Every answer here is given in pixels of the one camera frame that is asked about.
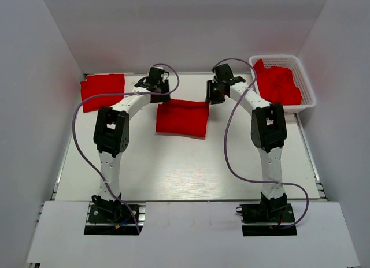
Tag red t shirt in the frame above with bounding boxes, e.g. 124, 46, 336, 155
80, 74, 125, 113
156, 99, 209, 138

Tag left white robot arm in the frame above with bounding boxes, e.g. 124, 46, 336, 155
93, 66, 171, 200

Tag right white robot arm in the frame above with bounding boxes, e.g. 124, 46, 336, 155
206, 63, 287, 221

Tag red t shirts in basket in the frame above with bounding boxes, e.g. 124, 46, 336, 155
254, 59, 302, 106

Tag folded red t shirt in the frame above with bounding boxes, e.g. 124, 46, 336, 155
80, 74, 125, 113

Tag white plastic basket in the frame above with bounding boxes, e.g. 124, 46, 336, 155
249, 54, 316, 114

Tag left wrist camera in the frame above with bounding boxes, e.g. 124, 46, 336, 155
156, 66, 169, 80

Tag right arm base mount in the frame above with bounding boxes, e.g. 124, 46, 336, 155
235, 194, 297, 237

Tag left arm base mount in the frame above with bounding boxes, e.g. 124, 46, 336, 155
84, 195, 145, 236

